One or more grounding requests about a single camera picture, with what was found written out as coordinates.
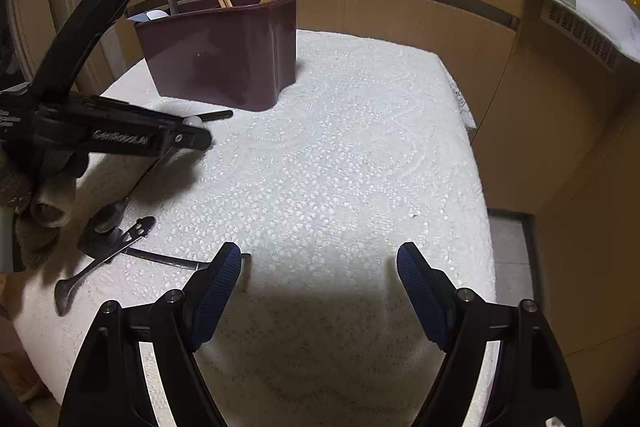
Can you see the metal knife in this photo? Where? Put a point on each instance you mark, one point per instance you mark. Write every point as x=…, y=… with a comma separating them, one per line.
x=165, y=261

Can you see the white textured tablecloth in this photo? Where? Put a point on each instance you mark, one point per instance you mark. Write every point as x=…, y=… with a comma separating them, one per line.
x=325, y=157

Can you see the purple plastic utensil holder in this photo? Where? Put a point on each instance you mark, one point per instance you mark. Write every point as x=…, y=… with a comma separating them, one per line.
x=215, y=57

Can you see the person's left hand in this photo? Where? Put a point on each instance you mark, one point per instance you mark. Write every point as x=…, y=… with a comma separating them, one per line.
x=40, y=212

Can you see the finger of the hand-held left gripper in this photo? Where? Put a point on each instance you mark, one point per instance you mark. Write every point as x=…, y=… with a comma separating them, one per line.
x=190, y=139

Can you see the small grey vent grille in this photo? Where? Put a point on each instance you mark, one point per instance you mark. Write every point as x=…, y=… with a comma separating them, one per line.
x=580, y=32

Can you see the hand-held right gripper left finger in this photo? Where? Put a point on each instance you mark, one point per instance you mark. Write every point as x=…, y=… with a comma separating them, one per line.
x=217, y=297

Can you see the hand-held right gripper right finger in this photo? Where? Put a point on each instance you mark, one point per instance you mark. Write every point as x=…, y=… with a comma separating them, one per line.
x=422, y=302

